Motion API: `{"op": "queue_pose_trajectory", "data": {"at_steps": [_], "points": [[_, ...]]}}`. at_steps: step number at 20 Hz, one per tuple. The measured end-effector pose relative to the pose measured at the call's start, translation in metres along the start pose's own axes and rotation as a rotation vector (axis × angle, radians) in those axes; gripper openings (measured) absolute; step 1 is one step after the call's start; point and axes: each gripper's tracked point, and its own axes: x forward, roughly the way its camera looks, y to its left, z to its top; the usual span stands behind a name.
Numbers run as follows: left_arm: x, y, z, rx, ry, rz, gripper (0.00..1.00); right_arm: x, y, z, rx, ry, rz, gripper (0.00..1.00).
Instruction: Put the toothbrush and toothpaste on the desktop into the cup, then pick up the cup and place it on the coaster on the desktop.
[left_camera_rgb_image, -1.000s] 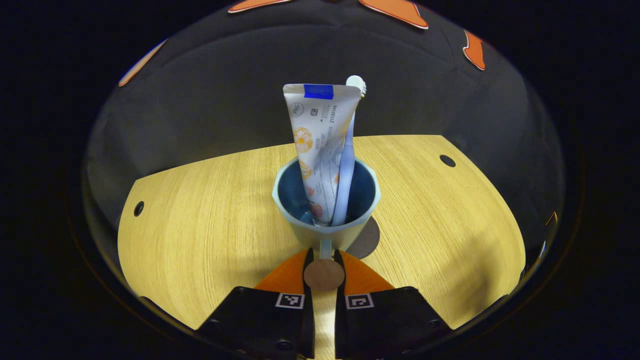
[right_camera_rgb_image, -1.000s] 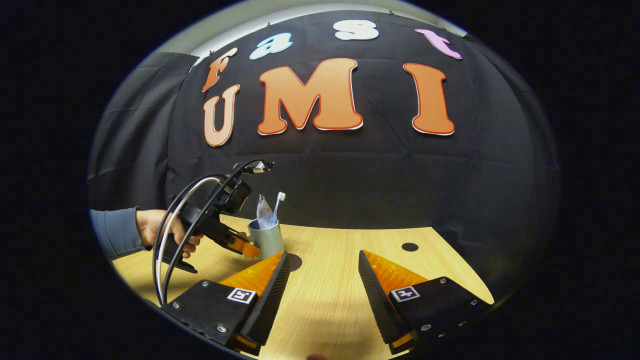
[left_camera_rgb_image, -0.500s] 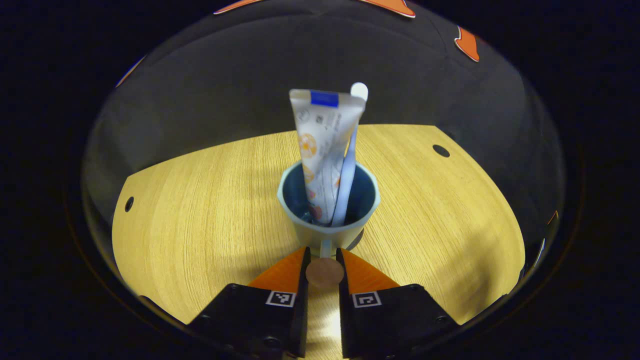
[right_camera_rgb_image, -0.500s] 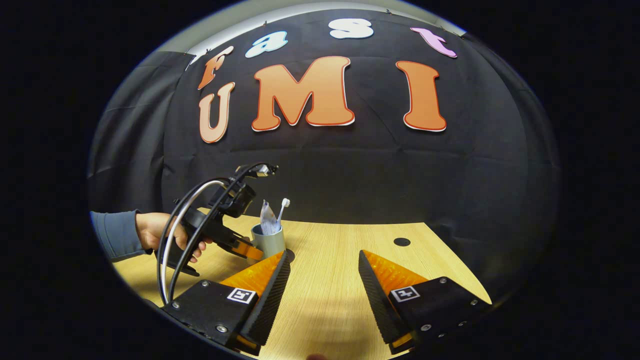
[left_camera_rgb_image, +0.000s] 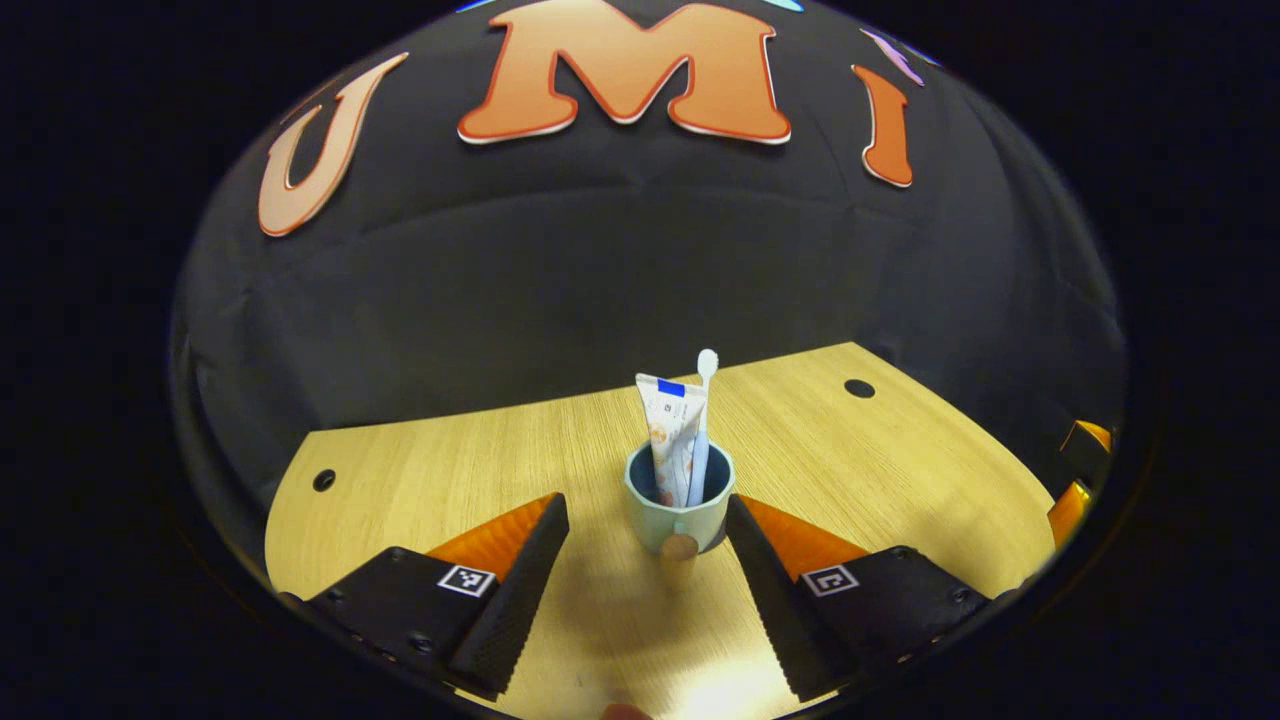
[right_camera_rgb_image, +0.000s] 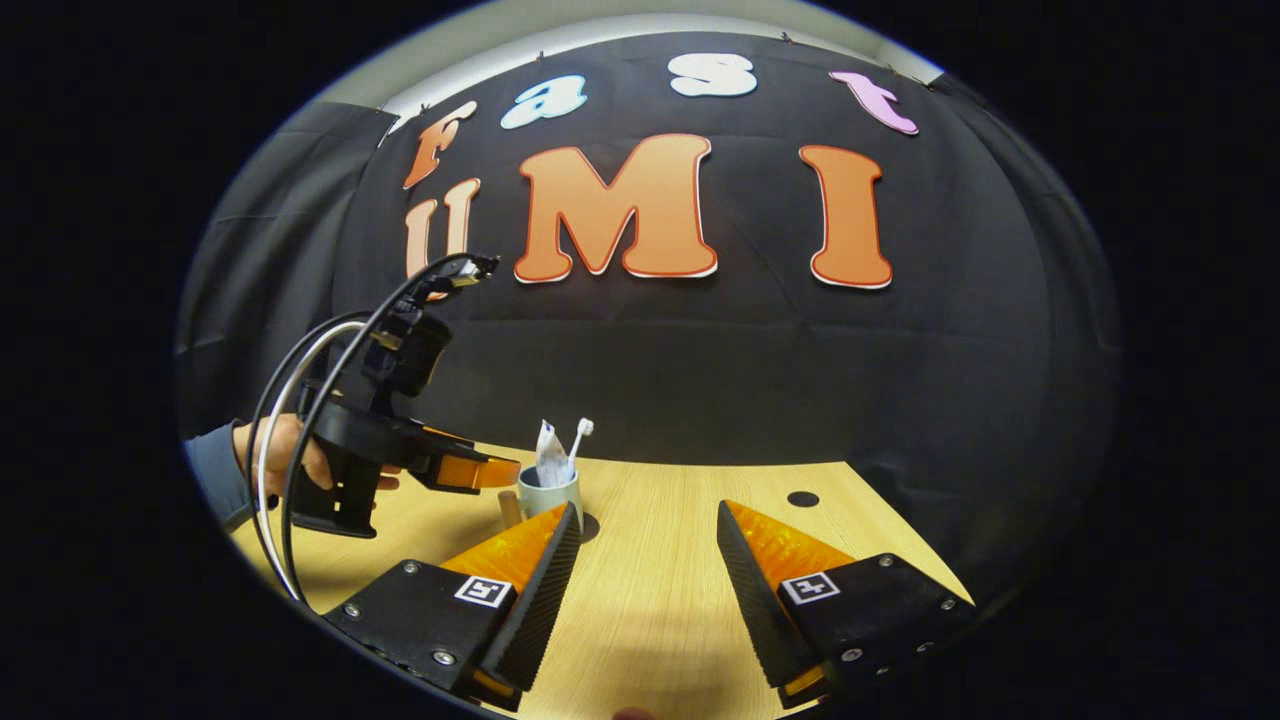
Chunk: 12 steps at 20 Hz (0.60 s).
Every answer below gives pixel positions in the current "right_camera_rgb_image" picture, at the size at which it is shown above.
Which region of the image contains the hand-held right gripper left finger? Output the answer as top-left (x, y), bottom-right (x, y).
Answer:
top-left (323, 500), bottom-right (584, 713)

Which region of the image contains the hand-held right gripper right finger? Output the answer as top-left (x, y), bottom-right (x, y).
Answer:
top-left (715, 497), bottom-right (977, 711)

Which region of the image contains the white toothpaste tube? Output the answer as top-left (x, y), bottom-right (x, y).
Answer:
top-left (535, 419), bottom-right (572, 489)

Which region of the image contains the light blue cup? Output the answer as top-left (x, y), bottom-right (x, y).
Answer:
top-left (497, 465), bottom-right (585, 532)

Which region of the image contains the white toothbrush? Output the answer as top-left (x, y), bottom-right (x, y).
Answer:
top-left (564, 418), bottom-right (596, 477)

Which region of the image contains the wooden desktop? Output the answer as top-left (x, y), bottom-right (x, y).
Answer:
top-left (230, 445), bottom-right (976, 720)

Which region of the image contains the dark grey side cloth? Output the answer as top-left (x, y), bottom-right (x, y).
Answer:
top-left (178, 100), bottom-right (401, 441)

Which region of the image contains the black backdrop cloth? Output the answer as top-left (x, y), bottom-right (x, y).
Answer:
top-left (330, 30), bottom-right (1121, 601)

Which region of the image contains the white cable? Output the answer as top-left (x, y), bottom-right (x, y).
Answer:
top-left (255, 320), bottom-right (373, 601)

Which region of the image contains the black cable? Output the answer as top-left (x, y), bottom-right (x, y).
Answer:
top-left (280, 253), bottom-right (499, 606)
top-left (245, 310), bottom-right (376, 601)

